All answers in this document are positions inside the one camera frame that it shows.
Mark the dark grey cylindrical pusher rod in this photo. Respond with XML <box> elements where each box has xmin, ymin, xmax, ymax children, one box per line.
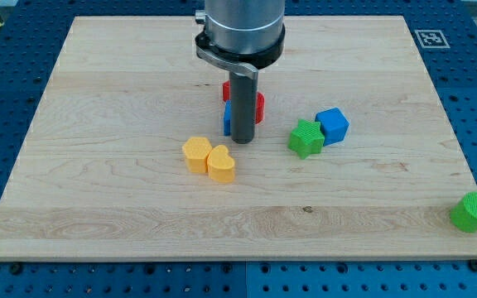
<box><xmin>229</xmin><ymin>72</ymin><xmax>258</xmax><ymax>144</ymax></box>

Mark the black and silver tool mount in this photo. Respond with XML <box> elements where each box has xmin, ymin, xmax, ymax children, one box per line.
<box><xmin>195</xmin><ymin>10</ymin><xmax>286</xmax><ymax>79</ymax></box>

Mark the blue triangle block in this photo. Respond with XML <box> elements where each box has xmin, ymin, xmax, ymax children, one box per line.
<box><xmin>223</xmin><ymin>99</ymin><xmax>231</xmax><ymax>136</ymax></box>

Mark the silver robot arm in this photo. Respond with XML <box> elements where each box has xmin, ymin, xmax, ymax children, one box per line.
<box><xmin>195</xmin><ymin>0</ymin><xmax>286</xmax><ymax>144</ymax></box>

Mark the red star block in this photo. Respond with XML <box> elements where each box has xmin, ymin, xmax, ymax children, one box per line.
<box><xmin>222</xmin><ymin>80</ymin><xmax>265</xmax><ymax>124</ymax></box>

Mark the green star block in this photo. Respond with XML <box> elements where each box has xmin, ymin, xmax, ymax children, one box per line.
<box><xmin>287</xmin><ymin>118</ymin><xmax>325</xmax><ymax>159</ymax></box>

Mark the yellow hexagon block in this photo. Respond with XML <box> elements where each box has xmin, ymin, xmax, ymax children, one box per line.
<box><xmin>181</xmin><ymin>137</ymin><xmax>213</xmax><ymax>173</ymax></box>

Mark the yellow heart block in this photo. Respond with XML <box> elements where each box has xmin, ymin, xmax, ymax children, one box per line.
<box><xmin>207</xmin><ymin>145</ymin><xmax>235</xmax><ymax>183</ymax></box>

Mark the blue cube block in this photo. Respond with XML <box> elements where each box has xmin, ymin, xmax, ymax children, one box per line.
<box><xmin>315</xmin><ymin>108</ymin><xmax>349</xmax><ymax>147</ymax></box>

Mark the light wooden board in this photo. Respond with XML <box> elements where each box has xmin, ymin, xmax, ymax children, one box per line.
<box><xmin>0</xmin><ymin>16</ymin><xmax>477</xmax><ymax>262</ymax></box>

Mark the white fiducial marker tag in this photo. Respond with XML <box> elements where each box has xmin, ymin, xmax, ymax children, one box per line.
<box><xmin>415</xmin><ymin>29</ymin><xmax>450</xmax><ymax>49</ymax></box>

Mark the green cylinder block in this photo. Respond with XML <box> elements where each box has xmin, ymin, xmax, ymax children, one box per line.
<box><xmin>450</xmin><ymin>192</ymin><xmax>477</xmax><ymax>233</ymax></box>

